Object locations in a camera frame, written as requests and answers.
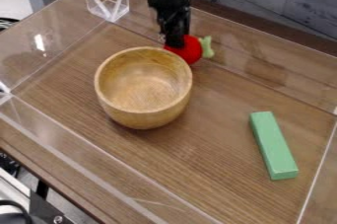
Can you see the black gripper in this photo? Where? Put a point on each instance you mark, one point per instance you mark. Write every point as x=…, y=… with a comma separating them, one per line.
x=174, y=16

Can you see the red plush fruit green leaf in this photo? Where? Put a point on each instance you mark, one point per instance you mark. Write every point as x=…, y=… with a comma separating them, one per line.
x=198, y=47

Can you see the wooden bowl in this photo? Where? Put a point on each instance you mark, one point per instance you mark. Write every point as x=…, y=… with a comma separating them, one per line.
x=143, y=86

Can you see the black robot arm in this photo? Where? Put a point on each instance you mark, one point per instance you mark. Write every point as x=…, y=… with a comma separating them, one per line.
x=174, y=19

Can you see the green rectangular block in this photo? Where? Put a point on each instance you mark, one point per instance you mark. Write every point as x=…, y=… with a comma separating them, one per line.
x=277, y=153

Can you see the clear acrylic corner bracket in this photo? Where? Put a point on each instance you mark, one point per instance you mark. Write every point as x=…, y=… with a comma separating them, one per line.
x=111, y=10

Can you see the clear acrylic tray wall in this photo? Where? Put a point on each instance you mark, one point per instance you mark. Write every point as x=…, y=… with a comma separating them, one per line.
x=134, y=176

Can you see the black metal bracket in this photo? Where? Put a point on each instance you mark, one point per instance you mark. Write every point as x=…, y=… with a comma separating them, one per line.
x=45, y=213

